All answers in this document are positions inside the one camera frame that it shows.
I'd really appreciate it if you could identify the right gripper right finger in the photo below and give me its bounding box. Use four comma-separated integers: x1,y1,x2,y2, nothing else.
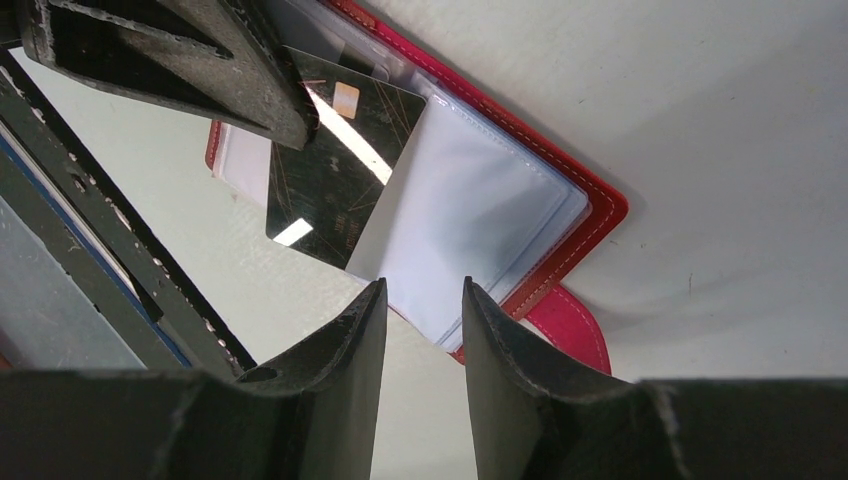
462,279,847,479

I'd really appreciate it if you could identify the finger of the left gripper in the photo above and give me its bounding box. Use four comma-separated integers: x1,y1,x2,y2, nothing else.
16,1,318,150

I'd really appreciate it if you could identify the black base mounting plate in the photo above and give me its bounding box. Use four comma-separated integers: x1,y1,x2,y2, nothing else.
1,51,256,379

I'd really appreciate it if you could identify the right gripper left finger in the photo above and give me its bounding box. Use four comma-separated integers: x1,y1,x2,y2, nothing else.
1,279,388,479

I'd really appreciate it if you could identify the red leather card holder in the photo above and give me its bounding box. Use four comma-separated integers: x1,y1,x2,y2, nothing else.
206,1,629,372

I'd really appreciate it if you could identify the black credit card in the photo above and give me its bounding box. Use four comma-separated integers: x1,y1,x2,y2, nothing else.
265,47,426,269

